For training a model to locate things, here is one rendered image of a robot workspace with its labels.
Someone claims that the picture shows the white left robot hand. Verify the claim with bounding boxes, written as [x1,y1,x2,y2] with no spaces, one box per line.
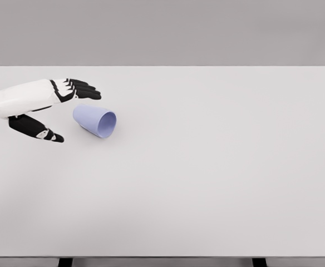
[0,78,102,144]

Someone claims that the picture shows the lavender plastic cup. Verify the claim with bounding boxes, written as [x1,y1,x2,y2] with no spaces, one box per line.
[72,103,117,139]

